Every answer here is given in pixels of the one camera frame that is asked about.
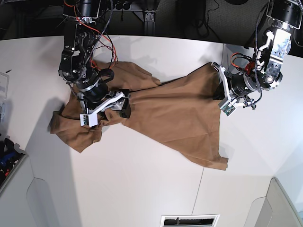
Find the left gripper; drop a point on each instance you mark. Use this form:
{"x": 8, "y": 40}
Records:
{"x": 243, "y": 89}

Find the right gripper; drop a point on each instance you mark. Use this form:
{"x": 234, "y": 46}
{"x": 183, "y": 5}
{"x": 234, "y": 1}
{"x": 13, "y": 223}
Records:
{"x": 90, "y": 100}

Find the brown t-shirt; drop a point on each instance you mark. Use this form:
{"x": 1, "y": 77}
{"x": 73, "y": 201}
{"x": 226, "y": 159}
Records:
{"x": 180, "y": 114}

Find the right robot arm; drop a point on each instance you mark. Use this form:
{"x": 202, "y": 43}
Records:
{"x": 86, "y": 80}

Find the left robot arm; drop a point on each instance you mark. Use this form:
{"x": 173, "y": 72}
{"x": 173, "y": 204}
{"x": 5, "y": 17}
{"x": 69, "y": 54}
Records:
{"x": 261, "y": 71}

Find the grey tool bin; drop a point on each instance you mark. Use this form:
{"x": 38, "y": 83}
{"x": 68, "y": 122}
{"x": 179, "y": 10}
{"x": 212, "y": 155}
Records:
{"x": 10, "y": 159}

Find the clear plastic box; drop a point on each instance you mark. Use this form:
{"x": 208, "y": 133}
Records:
{"x": 5, "y": 105}

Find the white slotted vent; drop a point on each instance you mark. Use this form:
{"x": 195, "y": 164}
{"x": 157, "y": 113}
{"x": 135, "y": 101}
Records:
{"x": 189, "y": 220}

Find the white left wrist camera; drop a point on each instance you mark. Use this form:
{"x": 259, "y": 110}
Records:
{"x": 227, "y": 107}

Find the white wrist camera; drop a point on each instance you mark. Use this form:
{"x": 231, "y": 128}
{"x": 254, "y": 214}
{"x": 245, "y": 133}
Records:
{"x": 227, "y": 107}
{"x": 89, "y": 119}

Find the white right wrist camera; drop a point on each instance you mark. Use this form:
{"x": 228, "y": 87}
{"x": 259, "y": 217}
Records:
{"x": 89, "y": 119}

